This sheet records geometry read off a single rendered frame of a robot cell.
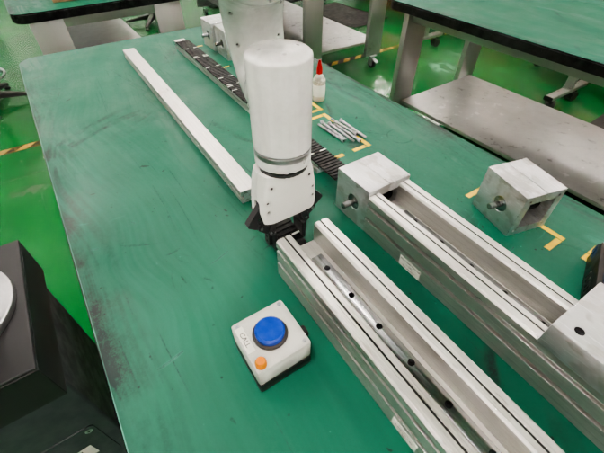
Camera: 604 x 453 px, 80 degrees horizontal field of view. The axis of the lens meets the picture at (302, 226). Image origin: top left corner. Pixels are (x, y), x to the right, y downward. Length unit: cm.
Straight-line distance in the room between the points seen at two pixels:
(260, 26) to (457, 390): 52
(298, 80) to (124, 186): 54
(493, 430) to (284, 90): 45
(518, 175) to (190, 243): 62
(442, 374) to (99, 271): 57
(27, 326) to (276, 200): 37
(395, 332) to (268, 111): 34
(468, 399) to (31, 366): 51
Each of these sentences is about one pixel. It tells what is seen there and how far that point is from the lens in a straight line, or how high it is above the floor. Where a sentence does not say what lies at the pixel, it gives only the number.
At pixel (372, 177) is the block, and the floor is 87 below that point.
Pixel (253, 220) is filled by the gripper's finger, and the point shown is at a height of 88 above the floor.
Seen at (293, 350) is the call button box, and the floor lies 84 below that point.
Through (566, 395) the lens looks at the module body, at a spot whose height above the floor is 81.
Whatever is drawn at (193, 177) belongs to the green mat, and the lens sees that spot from 86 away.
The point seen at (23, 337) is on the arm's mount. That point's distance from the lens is 58.
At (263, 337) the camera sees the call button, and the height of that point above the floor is 85.
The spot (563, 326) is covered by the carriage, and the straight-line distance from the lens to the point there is 52.
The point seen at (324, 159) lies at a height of 81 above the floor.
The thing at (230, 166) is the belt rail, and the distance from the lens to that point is 82.
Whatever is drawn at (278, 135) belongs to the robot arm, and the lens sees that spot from 48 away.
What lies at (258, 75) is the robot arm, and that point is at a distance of 45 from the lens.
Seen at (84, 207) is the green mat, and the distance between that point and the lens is 87.
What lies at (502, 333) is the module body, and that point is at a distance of 58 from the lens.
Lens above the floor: 128
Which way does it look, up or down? 45 degrees down
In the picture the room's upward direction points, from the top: straight up
